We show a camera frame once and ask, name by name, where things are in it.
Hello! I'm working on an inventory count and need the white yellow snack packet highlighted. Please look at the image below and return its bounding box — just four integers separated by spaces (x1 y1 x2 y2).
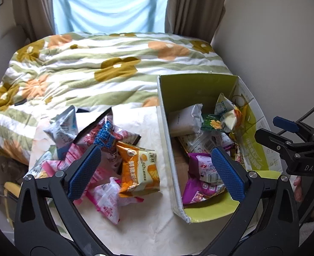
214 93 242 134

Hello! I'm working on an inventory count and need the purple snack packet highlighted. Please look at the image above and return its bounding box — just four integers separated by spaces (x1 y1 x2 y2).
182 153 227 206

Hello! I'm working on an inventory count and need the silver yellow snack packet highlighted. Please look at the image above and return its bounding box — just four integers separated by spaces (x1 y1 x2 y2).
23 151 56 182

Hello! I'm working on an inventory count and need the dark cloth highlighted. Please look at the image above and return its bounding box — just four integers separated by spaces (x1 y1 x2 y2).
1 159 29 183

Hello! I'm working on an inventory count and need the floral striped blanket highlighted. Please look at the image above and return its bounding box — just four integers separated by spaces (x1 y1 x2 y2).
0 31 233 166

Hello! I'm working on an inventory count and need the light blue window cloth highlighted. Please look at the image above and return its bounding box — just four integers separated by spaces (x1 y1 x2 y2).
51 0 173 36

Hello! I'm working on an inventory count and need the orange snack packet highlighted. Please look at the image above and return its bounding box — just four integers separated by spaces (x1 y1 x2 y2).
116 141 161 198

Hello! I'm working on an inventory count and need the white small table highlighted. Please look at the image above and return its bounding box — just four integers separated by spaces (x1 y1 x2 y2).
23 105 255 256

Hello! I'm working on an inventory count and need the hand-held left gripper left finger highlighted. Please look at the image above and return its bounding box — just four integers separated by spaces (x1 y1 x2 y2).
14 144 112 256

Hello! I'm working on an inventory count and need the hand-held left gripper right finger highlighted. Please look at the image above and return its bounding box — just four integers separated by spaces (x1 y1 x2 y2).
200 146 299 256

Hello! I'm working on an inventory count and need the person's right hand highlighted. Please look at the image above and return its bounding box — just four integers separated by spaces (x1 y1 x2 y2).
293 177 305 202

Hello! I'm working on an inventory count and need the green cardboard box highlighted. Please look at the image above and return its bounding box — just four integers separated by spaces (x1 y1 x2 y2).
156 74 283 224

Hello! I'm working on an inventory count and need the plain white snack packet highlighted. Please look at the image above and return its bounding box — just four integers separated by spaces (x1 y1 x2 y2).
169 104 203 137

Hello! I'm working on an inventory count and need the pink white snack packet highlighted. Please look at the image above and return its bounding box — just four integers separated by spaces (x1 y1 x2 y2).
89 177 145 225

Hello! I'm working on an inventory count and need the small green snack packet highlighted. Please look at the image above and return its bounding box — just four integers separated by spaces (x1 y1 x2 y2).
200 113 225 132

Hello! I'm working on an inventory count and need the brown curtain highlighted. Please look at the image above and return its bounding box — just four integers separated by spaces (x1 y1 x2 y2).
164 0 231 44
11 0 56 42

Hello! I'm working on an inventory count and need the dark snack packet blue print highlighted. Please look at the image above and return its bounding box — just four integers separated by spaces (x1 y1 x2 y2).
74 107 142 156

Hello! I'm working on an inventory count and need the grey headboard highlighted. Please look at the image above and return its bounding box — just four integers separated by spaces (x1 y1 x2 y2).
0 25 32 59

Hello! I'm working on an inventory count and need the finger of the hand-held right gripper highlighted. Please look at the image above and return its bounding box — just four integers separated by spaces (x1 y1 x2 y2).
273 116 304 134
254 128 298 160

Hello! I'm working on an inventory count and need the black cable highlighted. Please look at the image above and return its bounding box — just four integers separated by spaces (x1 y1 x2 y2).
297 96 314 135

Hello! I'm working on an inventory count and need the silver blue snack packet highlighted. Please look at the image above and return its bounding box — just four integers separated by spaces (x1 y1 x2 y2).
43 105 79 161

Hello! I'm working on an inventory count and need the silver barcode snack packet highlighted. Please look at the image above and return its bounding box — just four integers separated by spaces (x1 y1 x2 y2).
178 132 236 154

